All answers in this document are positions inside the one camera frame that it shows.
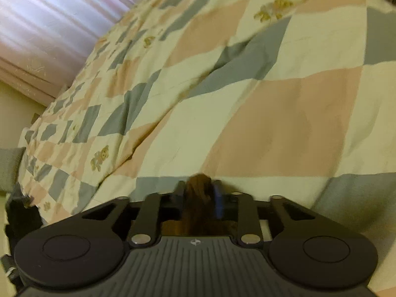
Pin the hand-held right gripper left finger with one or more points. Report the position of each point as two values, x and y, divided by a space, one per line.
181 193

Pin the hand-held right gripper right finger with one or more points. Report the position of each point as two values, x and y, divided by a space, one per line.
218 201

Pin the brown garment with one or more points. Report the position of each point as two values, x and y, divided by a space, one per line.
198 198

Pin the black garment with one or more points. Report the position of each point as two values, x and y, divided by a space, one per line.
21 216

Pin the grey checked pillow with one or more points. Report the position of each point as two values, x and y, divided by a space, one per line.
10 170

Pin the checked pink grey quilt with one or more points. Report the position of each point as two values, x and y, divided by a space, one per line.
278 114

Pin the pink curtain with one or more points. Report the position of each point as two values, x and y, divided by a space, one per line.
46 21

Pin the brown wall bracket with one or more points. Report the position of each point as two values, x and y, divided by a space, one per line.
36 117

